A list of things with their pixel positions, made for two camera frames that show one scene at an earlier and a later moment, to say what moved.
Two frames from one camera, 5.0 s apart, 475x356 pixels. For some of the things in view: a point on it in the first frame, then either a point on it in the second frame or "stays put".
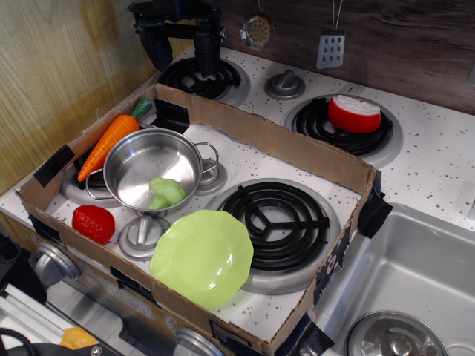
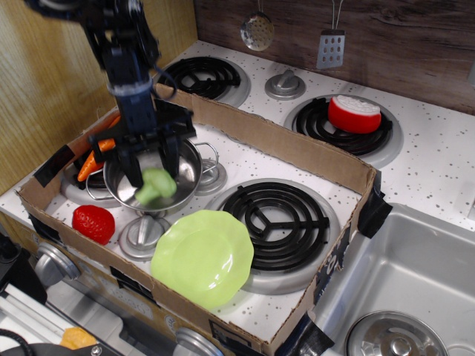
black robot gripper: [157, 21] to [147, 120]
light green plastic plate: [205, 257] stays put
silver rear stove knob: [285, 86] stays put
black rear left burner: [185, 76] stays put
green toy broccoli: [168, 193] to [156, 184]
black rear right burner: [312, 117] stays put
